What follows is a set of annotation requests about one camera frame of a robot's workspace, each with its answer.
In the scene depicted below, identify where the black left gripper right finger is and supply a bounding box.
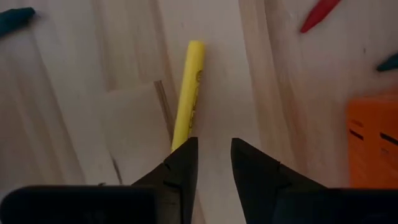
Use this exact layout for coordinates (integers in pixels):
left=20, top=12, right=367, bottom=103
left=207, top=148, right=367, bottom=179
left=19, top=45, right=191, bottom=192
left=230, top=138, right=327, bottom=224

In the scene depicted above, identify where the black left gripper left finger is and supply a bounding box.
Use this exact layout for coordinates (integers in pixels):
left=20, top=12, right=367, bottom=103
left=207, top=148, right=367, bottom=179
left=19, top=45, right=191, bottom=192
left=132, top=136, right=199, bottom=224

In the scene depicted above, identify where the yellow highlighter marker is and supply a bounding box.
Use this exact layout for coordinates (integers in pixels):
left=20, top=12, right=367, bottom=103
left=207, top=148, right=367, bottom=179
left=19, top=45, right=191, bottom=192
left=170, top=40, right=206, bottom=153

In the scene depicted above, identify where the orange perforated plastic bin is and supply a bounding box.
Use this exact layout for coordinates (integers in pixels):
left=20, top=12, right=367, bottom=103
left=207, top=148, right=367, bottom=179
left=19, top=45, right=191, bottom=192
left=346, top=95, right=398, bottom=189

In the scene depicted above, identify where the dark green crayon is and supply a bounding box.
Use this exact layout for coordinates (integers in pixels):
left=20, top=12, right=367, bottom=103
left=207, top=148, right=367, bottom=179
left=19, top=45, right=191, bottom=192
left=376, top=52, right=398, bottom=73

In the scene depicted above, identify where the red crayon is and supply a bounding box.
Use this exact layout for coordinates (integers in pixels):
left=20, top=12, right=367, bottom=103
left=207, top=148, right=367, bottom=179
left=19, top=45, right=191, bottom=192
left=299, top=0, right=343, bottom=34

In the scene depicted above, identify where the dark slim pen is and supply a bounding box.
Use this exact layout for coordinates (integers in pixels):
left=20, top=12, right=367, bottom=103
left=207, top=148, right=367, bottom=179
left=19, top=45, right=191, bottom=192
left=0, top=6, right=37, bottom=39

